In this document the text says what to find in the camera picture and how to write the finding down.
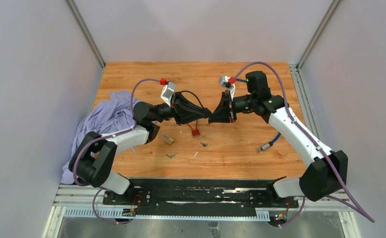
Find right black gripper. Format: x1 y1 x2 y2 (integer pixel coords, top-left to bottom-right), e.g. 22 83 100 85
208 90 256 124

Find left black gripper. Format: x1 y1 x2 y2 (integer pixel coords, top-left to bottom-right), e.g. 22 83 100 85
151 92 205 126

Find black cable lock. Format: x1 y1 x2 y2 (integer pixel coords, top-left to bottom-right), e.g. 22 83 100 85
180 90 211 119

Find red cable lock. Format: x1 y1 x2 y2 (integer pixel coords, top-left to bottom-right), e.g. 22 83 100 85
187 120 200 138

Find brass padlock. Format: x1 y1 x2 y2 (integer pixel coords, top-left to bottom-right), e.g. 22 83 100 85
160 133 175 145

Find brass padlock keys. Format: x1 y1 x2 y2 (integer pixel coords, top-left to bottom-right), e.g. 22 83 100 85
165 153 178 159

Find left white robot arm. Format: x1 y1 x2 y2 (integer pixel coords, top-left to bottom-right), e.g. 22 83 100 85
68 92 212 205

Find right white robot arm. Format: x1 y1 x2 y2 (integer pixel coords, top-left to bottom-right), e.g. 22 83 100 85
208 71 348 207

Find lavender cloth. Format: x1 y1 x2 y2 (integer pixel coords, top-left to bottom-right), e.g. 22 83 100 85
61 91 139 185

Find blue cable lock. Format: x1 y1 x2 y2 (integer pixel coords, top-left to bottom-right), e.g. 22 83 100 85
256 132 281 153

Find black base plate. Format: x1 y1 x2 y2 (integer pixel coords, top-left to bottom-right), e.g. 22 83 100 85
102 178 299 218

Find aluminium frame rails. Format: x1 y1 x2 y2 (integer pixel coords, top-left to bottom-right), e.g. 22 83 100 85
43 185 361 238

